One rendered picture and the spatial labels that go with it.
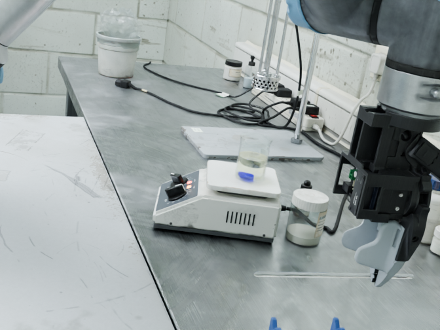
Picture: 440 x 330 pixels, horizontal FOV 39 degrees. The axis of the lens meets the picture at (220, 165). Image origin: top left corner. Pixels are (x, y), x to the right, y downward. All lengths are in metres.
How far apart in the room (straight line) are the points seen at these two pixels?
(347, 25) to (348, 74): 1.03
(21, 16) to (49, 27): 2.41
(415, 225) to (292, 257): 0.33
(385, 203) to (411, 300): 0.30
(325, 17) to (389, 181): 0.18
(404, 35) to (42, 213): 0.63
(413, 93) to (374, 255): 0.19
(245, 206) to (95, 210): 0.25
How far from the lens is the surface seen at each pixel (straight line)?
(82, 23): 3.37
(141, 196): 1.11
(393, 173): 0.68
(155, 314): 0.79
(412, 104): 0.65
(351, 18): 0.67
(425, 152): 0.69
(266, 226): 0.99
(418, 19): 0.65
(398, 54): 0.66
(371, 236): 0.75
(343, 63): 1.73
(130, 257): 0.91
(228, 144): 1.43
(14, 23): 0.95
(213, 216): 0.98
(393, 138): 0.68
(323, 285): 0.93
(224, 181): 0.99
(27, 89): 3.42
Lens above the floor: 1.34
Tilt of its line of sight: 20 degrees down
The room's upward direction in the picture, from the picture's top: 9 degrees clockwise
